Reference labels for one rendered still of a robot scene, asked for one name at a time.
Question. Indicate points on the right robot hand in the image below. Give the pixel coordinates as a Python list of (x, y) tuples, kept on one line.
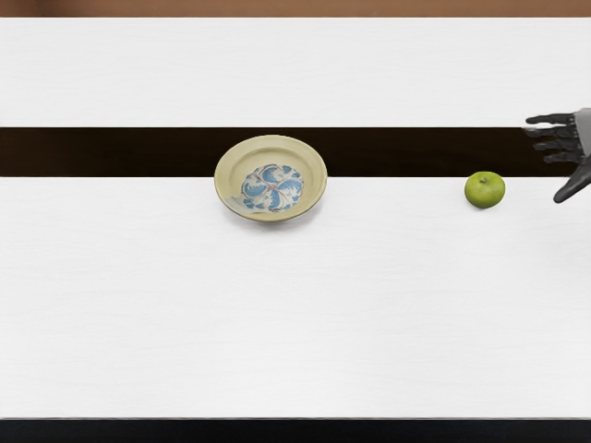
[(575, 143)]

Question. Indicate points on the cream plate with blue pattern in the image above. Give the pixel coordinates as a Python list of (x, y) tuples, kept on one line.
[(270, 179)]

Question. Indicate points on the green apple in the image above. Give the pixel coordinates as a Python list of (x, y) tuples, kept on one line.
[(485, 189)]

